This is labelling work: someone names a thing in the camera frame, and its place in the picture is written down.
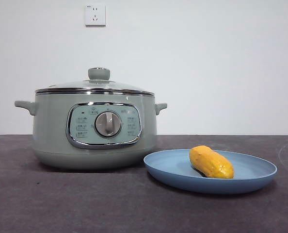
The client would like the glass lid with green knob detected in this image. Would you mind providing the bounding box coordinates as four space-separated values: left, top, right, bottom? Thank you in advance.
34 67 156 96

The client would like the yellow corn cob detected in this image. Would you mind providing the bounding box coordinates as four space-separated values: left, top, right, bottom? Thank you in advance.
189 145 235 180

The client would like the blue round plate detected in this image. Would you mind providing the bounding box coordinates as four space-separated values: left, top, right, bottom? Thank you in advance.
143 149 278 195

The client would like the pale green electric steamer pot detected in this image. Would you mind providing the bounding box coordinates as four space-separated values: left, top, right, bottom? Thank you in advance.
14 92 168 170

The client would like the white wall power socket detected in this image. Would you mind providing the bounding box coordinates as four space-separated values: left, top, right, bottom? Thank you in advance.
85 4 107 27

